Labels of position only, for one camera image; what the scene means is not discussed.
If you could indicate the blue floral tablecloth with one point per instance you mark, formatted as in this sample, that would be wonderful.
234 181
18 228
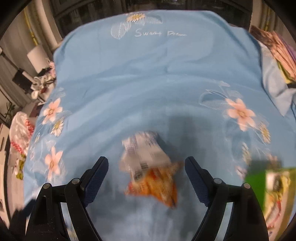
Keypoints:
207 89

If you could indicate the white blue snack bag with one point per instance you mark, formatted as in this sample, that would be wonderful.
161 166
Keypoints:
142 152

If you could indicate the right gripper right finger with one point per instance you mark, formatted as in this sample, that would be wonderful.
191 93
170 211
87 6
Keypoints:
246 219

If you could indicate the stack of folded cloths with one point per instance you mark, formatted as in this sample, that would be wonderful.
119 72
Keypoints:
281 51

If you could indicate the white red plastic bag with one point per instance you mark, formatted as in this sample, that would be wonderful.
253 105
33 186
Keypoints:
21 131

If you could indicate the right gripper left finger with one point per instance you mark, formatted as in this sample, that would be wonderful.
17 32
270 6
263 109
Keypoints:
47 221

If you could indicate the green cardboard box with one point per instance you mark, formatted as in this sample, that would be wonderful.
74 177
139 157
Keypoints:
274 187

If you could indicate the orange panda snack bag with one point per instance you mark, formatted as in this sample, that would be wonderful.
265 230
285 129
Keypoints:
157 182

